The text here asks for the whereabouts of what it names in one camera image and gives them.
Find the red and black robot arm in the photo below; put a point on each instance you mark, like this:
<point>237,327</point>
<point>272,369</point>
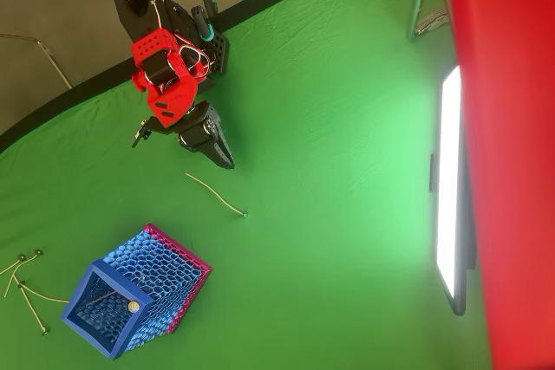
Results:
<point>152,45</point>

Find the blue and pink mesh basket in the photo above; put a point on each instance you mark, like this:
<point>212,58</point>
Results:
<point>165,266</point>

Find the green table cloth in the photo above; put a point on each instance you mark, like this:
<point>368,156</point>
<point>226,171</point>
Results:
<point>325,170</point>

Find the black LED light panel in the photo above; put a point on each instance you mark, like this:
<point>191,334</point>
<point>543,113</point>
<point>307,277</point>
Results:
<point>448,170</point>

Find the large red blurred panel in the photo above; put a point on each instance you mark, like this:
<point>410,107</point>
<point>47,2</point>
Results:
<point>511,127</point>

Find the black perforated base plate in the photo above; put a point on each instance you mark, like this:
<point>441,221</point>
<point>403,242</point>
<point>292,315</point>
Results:
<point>219,53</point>

